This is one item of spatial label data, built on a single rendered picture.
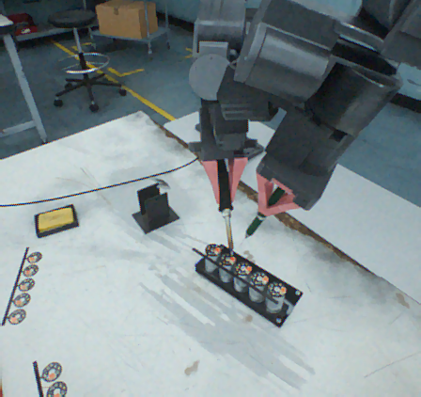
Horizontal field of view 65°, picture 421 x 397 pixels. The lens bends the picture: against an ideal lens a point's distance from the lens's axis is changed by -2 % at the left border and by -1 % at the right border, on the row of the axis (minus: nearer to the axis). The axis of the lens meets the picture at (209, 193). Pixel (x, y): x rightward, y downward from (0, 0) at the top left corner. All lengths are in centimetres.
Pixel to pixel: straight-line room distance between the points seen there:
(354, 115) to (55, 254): 53
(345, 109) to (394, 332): 38
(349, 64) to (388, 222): 49
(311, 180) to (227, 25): 27
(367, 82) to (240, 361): 38
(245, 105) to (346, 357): 37
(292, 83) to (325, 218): 45
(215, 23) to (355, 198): 45
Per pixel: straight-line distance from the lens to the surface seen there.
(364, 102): 29
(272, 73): 27
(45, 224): 70
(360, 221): 71
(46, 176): 84
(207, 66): 44
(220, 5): 55
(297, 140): 31
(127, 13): 377
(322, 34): 28
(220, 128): 43
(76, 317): 57
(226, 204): 53
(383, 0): 28
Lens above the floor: 122
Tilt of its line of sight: 41 degrees down
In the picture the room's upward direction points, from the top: straight up
